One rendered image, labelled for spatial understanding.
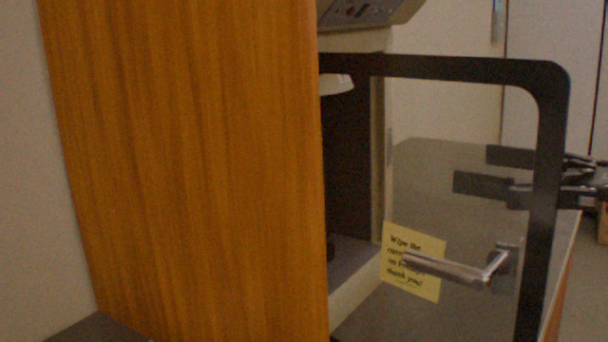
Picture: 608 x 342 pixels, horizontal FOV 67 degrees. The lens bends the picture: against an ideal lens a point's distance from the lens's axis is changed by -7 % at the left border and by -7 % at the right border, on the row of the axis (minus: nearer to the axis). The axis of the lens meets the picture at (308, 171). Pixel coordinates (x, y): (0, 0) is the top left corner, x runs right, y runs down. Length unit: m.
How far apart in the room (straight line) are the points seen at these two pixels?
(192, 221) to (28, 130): 0.35
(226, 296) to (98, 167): 0.29
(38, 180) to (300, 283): 0.51
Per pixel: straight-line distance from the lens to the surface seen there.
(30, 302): 0.94
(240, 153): 0.54
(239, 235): 0.58
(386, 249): 0.55
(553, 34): 3.60
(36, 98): 0.88
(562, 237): 1.20
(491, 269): 0.47
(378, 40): 0.81
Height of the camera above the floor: 1.43
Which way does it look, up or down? 18 degrees down
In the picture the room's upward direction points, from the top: 3 degrees counter-clockwise
